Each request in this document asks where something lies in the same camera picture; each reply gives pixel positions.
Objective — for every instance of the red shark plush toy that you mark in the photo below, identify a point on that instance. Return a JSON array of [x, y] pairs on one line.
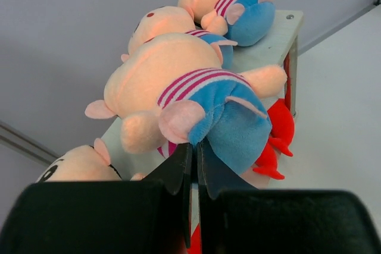
[[283, 127], [266, 164], [195, 243]]

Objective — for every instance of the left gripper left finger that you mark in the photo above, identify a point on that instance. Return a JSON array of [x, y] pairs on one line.
[[127, 216]]

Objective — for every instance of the white two-tier wooden shelf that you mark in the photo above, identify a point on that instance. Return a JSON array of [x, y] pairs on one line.
[[279, 46]]

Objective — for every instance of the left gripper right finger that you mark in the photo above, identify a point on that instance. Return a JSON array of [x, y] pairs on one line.
[[235, 217]]

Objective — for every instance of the boy doll plush striped shirt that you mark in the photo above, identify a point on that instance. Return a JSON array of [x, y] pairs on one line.
[[170, 19], [173, 89], [244, 21], [83, 163]]

